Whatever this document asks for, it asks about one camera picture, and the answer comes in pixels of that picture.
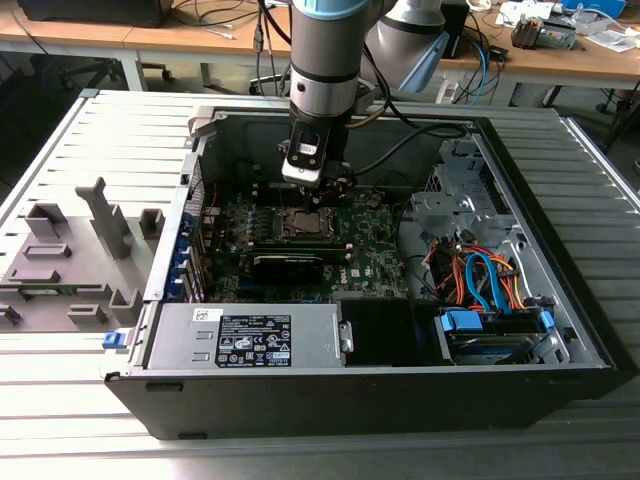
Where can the silver CPU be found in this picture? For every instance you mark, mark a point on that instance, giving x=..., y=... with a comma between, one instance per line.
x=307, y=222

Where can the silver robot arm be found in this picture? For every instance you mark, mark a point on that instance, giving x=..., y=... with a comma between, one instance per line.
x=325, y=75

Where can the CPU socket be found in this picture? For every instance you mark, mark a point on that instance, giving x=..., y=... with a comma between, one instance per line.
x=276, y=225

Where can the CPU cooler with copper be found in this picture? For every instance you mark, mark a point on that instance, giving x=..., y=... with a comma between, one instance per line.
x=525, y=32

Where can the round coin battery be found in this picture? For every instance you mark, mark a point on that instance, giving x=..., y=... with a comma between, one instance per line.
x=374, y=202

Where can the office chair base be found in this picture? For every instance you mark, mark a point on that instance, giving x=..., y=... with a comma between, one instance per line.
x=265, y=80

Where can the RAM stick with yellow edge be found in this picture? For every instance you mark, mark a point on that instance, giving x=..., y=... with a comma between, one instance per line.
x=300, y=246

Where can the green motherboard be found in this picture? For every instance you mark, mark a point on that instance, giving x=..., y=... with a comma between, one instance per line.
x=380, y=250

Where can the metal drive cage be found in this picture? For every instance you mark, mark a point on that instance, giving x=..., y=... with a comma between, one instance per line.
x=440, y=205

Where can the white power strip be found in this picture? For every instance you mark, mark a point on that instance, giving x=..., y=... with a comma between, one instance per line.
x=446, y=92

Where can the low-profile graphics card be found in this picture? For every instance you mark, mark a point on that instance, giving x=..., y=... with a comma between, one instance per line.
x=285, y=270

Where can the small black box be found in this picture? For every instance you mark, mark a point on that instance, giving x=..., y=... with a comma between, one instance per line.
x=456, y=35

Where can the wooden desk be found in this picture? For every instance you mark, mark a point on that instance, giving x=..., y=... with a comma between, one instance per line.
x=100, y=37
x=550, y=60

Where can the grey power supply unit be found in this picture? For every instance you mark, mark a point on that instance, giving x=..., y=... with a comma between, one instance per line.
x=175, y=325

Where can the hard disk in blue carrier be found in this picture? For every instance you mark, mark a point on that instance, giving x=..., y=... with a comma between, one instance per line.
x=480, y=345

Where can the grey box device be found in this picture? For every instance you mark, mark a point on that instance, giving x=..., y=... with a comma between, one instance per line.
x=557, y=35

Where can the black open PC case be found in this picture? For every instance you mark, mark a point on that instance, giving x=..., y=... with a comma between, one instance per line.
x=300, y=405

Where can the grey parts rack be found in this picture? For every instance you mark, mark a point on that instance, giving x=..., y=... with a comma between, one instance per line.
x=75, y=235

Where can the large black box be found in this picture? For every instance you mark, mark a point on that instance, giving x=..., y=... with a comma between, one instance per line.
x=90, y=12

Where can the blue case latch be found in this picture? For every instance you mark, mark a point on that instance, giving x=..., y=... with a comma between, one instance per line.
x=112, y=341

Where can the blue box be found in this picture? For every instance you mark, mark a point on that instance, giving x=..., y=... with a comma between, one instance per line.
x=595, y=5

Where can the black office chair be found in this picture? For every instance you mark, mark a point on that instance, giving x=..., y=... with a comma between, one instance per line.
x=40, y=110

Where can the green RAM stick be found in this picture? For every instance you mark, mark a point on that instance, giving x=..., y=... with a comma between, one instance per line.
x=50, y=290

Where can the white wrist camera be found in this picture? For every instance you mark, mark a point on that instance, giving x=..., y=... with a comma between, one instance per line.
x=302, y=172

